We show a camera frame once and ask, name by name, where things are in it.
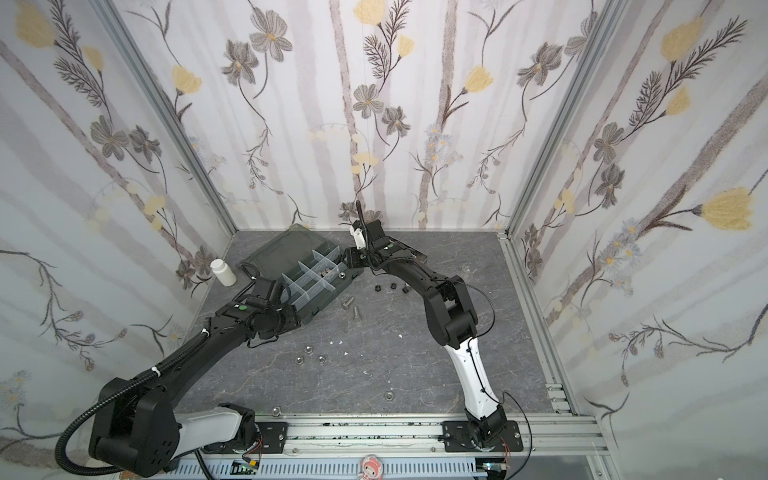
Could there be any clear plastic measuring beaker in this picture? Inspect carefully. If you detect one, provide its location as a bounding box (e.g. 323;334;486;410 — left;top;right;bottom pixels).
460;262;477;282

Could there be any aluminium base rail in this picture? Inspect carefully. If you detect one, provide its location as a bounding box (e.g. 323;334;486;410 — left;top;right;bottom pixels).
149;412;613;480

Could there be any white plastic bottle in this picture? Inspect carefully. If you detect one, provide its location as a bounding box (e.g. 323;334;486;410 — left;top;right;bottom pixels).
210;258;237;287

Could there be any pink figurine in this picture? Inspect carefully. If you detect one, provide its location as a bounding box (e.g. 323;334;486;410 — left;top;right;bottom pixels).
357;455;384;480

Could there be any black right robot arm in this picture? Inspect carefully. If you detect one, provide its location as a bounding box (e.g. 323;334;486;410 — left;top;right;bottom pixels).
344;201;512;451

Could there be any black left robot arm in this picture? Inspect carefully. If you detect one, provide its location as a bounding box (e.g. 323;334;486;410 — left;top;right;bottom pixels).
54;277;300;478

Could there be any green compartment organizer box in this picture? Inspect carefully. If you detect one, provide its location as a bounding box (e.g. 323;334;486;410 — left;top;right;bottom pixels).
239;225;361;325

